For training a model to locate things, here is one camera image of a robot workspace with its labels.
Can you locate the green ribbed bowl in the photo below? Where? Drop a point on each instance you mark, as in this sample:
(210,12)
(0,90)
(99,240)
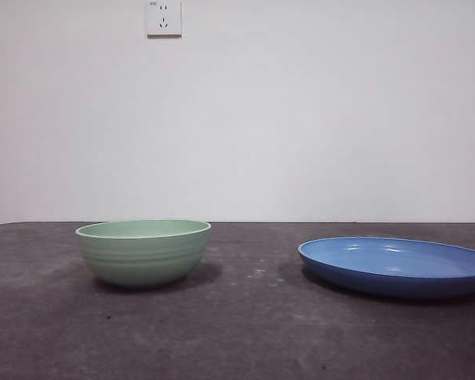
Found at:
(142,261)

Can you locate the white wall socket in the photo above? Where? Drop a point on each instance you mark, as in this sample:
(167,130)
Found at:
(164,21)

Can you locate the blue round plate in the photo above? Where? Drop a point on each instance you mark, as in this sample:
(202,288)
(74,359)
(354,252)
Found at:
(380,261)

